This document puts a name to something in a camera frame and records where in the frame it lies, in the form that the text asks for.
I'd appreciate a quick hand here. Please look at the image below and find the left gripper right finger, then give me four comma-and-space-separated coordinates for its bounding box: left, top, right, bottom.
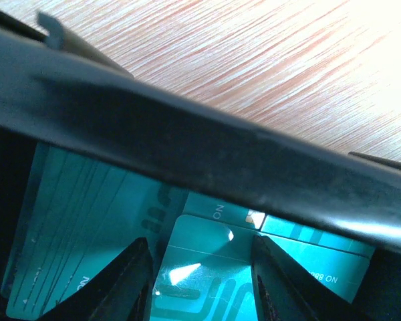
251, 235, 368, 320

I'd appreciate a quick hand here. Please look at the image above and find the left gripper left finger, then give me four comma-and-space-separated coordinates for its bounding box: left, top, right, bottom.
39, 237, 153, 321

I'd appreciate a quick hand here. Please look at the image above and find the teal card stack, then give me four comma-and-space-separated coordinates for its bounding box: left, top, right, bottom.
1, 144, 374, 320

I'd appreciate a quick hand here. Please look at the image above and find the black bin with teal cards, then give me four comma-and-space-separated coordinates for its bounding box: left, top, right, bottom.
0, 11, 401, 320

